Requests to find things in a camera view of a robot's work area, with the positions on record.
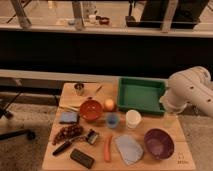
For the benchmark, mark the white cup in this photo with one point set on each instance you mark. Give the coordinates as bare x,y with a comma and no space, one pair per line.
133,118

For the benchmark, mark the black rectangular block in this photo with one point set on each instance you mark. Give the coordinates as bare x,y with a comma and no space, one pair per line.
82,158

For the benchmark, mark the wooden spoon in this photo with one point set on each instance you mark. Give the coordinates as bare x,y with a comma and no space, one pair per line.
94,93

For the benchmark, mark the peach coloured ball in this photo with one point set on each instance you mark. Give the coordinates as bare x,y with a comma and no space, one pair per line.
109,105

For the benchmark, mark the green plastic tray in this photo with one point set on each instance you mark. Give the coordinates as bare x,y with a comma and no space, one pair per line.
141,94

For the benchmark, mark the orange carrot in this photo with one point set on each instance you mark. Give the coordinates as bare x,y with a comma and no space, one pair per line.
107,144

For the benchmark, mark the light blue cloth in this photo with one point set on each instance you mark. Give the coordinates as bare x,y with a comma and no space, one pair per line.
130,150

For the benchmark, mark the purple bowl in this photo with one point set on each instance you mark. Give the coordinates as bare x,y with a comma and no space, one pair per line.
159,144

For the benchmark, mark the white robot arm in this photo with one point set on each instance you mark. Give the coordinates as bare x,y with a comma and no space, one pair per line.
190,86

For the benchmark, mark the small metal cup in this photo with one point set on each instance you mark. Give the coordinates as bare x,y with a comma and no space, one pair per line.
79,88

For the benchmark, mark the blue sponge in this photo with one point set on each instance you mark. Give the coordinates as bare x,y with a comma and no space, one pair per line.
68,117

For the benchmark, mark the orange red bowl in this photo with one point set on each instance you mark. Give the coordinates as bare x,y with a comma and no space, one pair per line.
90,110

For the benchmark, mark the small blue cup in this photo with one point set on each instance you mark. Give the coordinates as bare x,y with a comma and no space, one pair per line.
112,120

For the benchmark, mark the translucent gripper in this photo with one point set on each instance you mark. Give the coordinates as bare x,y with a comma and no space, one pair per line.
168,120

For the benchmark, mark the bunch of dark grapes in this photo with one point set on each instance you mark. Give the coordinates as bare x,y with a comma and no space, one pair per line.
67,132

